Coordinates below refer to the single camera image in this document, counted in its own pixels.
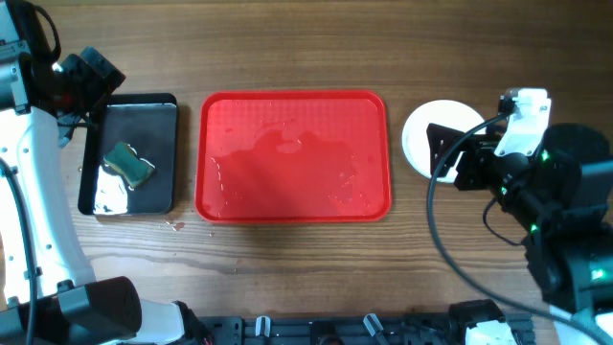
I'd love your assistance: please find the white plate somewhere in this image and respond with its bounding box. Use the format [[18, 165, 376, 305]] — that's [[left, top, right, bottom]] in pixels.
[[401, 100, 484, 179]]

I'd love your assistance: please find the green yellow sponge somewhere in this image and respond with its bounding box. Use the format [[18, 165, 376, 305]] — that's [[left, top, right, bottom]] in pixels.
[[103, 142, 155, 189]]

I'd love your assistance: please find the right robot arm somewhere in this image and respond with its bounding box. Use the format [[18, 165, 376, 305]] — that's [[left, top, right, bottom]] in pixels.
[[426, 124, 612, 344]]

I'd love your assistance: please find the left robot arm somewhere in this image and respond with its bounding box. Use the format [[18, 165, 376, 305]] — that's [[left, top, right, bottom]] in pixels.
[[1, 1, 212, 344]]

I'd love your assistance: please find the black rectangular tray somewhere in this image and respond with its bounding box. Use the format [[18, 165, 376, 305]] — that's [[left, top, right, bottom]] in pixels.
[[78, 93, 179, 216]]

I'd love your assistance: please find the red plastic tray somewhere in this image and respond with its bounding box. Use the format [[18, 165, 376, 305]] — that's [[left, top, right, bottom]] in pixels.
[[193, 90, 392, 224]]

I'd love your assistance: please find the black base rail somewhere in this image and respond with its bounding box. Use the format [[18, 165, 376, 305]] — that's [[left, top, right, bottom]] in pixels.
[[198, 310, 535, 345]]

